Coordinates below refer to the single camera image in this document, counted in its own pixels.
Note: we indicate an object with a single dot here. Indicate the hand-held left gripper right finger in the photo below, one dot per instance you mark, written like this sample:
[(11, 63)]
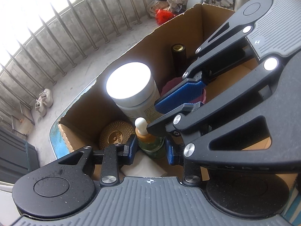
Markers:
[(169, 153)]

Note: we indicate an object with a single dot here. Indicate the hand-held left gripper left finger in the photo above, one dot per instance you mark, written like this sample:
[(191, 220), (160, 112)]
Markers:
[(131, 149)]

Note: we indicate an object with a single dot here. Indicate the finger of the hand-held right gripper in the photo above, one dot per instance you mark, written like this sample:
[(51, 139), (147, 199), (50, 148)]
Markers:
[(211, 122), (181, 94)]

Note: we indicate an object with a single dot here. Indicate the green dropper bottle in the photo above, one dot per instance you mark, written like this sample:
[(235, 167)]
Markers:
[(150, 143)]

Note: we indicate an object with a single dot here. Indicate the white jar with grey lid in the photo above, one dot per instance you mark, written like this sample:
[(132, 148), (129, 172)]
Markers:
[(128, 81)]

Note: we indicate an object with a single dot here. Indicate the cardboard box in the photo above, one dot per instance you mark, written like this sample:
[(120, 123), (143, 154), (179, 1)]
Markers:
[(195, 28)]

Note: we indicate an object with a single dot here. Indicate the maroon round container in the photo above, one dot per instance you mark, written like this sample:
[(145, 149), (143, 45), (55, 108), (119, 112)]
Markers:
[(170, 87)]

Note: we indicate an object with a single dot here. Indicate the gold textured round lid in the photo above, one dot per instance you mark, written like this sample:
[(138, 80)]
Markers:
[(115, 133)]

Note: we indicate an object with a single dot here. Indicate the dark bottle with gold cap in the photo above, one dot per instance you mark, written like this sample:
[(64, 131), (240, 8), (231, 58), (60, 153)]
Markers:
[(178, 56)]

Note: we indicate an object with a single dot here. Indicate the red plastic bag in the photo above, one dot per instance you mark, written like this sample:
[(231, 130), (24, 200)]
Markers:
[(164, 16)]

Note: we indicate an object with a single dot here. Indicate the metal balcony railing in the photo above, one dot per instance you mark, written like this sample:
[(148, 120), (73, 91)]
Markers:
[(107, 40)]

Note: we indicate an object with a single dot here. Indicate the pair of white shoes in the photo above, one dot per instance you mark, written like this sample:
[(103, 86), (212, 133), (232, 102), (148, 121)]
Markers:
[(43, 101)]

